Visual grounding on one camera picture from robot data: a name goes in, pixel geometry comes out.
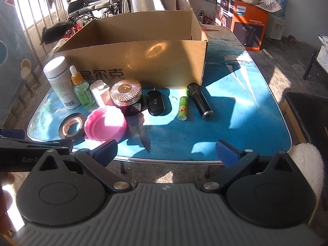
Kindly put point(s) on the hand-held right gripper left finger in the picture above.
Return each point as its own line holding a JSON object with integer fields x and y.
{"x": 105, "y": 150}

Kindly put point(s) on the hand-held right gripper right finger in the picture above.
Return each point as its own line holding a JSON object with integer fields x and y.
{"x": 227, "y": 153}

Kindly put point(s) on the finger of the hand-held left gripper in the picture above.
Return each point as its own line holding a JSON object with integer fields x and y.
{"x": 11, "y": 133}
{"x": 33, "y": 145}

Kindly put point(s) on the pink plastic lid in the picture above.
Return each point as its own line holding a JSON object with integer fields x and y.
{"x": 105, "y": 123}

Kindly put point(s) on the black tape roll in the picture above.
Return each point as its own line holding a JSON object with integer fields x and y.
{"x": 61, "y": 127}

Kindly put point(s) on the black cylindrical flashlight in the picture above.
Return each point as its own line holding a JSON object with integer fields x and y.
{"x": 199, "y": 100}

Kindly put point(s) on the green dropper bottle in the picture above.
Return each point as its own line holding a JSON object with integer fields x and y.
{"x": 83, "y": 94}

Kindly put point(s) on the green lip balm tube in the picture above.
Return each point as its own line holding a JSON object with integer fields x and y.
{"x": 183, "y": 107}

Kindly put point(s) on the dark jar with patterned lid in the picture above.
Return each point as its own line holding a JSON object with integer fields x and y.
{"x": 125, "y": 88}

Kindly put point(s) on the black key case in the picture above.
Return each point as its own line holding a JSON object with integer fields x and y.
{"x": 155, "y": 102}

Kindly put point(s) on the brown cardboard box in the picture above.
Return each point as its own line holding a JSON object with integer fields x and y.
{"x": 153, "y": 64}

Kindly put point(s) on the person's left hand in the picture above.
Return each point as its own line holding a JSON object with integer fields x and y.
{"x": 5, "y": 202}

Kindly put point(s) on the white capped plastic bottle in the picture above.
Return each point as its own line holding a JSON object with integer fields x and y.
{"x": 61, "y": 87}

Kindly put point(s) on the blue printed blanket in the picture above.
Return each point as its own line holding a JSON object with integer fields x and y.
{"x": 12, "y": 56}

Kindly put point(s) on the white fluffy cloth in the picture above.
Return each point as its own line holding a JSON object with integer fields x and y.
{"x": 307, "y": 164}

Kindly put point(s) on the black cushioned stool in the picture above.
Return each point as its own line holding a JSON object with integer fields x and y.
{"x": 307, "y": 112}

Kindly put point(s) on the black padded seat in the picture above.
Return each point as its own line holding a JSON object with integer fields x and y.
{"x": 56, "y": 30}

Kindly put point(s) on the metal window railing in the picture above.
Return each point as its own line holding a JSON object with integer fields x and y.
{"x": 33, "y": 12}

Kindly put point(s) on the orange appliance carton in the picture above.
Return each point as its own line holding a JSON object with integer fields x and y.
{"x": 251, "y": 30}

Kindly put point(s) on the white water dispenser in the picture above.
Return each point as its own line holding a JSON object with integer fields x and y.
{"x": 275, "y": 28}

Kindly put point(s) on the black wheelchair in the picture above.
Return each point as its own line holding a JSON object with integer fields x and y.
{"x": 112, "y": 2}

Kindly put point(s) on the red metal frame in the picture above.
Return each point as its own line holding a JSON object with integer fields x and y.
{"x": 69, "y": 33}

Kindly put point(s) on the black metal frame chair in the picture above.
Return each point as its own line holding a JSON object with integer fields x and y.
{"x": 311, "y": 61}

